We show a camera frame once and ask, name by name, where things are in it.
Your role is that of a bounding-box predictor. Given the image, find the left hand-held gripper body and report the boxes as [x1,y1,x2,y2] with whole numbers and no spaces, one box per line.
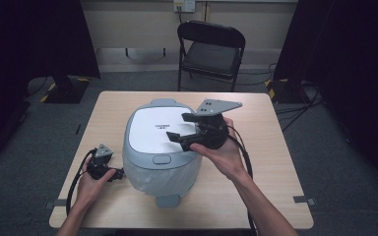
[86,143,117,181]

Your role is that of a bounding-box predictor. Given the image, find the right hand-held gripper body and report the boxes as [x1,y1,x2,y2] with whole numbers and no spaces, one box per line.
[193,98,244,150]

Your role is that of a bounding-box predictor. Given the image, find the grey and white rice cooker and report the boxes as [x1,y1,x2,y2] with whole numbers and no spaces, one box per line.
[121,97,204,208]

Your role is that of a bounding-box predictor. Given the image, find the person's left hand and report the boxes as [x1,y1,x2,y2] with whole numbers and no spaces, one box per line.
[75,160,117,209]

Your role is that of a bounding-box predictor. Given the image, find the person's right hand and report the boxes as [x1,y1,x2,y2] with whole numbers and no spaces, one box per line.
[189,117,249,182]

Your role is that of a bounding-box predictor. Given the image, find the grey tape strip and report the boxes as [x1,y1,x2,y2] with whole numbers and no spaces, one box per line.
[43,198,68,210]
[292,195,317,207]

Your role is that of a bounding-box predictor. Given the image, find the black folding chair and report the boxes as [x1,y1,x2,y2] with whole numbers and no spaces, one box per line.
[176,20,247,93]

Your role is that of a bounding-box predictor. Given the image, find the black stand base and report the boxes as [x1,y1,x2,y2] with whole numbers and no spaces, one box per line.
[264,78,310,105]
[39,76,92,105]

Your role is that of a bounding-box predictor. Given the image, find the black curtain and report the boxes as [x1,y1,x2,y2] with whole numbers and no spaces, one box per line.
[0,0,101,172]
[273,0,378,195]

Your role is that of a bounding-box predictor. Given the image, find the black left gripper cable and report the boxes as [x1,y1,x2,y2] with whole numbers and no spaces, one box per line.
[65,147,98,217]

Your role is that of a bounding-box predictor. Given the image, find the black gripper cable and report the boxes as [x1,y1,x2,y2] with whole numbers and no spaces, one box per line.
[221,125,259,236]
[65,147,98,217]

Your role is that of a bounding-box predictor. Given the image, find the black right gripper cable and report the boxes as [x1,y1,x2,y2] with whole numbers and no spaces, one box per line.
[221,125,259,236]

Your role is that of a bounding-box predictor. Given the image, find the black floor cables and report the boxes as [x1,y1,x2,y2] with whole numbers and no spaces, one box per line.
[235,62,327,133]

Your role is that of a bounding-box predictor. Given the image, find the white wall socket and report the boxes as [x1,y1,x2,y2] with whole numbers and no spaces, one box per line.
[173,0,197,14]

